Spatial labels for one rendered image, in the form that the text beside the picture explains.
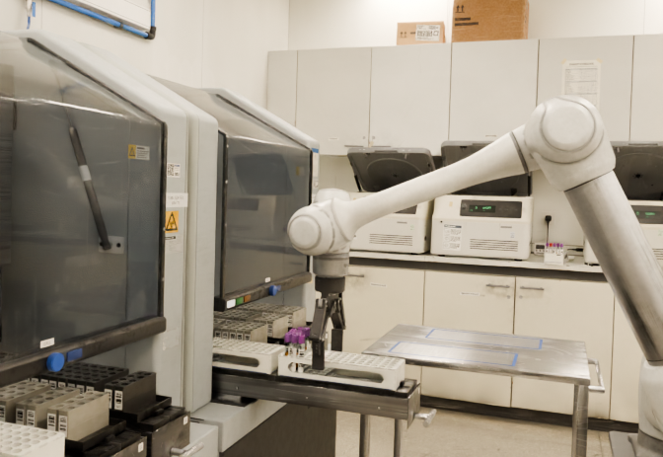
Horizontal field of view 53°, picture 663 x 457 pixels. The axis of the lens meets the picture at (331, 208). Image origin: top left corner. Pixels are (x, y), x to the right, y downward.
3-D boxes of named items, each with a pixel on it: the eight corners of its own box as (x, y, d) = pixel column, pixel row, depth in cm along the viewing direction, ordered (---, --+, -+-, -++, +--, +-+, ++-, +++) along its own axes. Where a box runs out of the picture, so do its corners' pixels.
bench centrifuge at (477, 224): (429, 256, 384) (433, 137, 382) (445, 248, 443) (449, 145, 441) (529, 262, 367) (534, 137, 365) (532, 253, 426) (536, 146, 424)
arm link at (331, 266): (354, 252, 164) (353, 275, 164) (320, 250, 167) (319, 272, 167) (342, 255, 156) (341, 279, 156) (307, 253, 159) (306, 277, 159)
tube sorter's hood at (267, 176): (56, 295, 180) (60, 61, 178) (178, 271, 237) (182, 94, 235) (224, 312, 163) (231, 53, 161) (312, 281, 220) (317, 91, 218)
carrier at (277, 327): (282, 333, 206) (282, 314, 205) (288, 334, 205) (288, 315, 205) (265, 341, 195) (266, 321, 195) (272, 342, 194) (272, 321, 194)
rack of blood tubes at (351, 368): (276, 380, 161) (277, 354, 161) (292, 370, 171) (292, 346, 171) (395, 396, 152) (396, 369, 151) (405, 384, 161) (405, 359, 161)
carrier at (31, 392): (43, 413, 129) (43, 382, 129) (51, 414, 128) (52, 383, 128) (-5, 432, 118) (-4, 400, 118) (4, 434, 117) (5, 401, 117)
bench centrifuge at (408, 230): (332, 250, 405) (335, 145, 403) (364, 243, 463) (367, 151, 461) (422, 256, 385) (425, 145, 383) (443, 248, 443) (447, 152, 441)
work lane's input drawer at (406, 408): (148, 391, 171) (149, 357, 171) (178, 377, 184) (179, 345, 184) (426, 433, 147) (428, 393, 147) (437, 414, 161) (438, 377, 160)
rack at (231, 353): (165, 365, 172) (166, 342, 172) (185, 356, 181) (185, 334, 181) (269, 379, 162) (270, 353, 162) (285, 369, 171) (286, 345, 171)
